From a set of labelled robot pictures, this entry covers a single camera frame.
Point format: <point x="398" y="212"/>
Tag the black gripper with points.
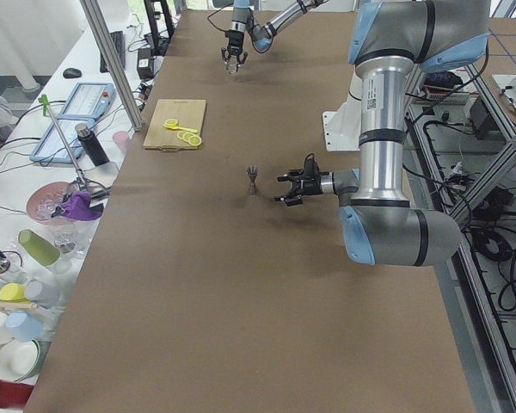
<point x="311" y="183"/>
<point x="233" y="44"/>

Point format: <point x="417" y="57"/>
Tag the clear glass measuring cup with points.
<point x="231" y="67"/>

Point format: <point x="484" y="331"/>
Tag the steel jigger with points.
<point x="252" y="172"/>

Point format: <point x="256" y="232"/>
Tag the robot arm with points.
<point x="243" y="21"/>
<point x="389" y="39"/>

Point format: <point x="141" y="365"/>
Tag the pink cup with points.
<point x="122" y="140"/>

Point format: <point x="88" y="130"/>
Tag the green cup lying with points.
<point x="38" y="248"/>

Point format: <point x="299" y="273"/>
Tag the yellow cup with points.
<point x="13" y="292"/>

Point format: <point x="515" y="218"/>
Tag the light blue cup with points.
<point x="24" y="326"/>

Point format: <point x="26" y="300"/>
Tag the wooden cutting board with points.
<point x="190" y="113"/>

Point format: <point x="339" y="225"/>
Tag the lemon slice outer end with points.
<point x="195" y="140"/>

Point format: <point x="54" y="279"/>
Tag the black computer mouse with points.
<point x="71" y="73"/>

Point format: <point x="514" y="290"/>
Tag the black water bottle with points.
<point x="91" y="144"/>

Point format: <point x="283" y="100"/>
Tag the purple cloth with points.
<point x="77" y="207"/>

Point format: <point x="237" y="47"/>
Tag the pink bowl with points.
<point x="43" y="202"/>

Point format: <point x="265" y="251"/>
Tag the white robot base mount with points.
<point x="341" y="128"/>

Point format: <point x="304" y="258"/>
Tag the aluminium frame post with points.
<point x="105" y="45"/>

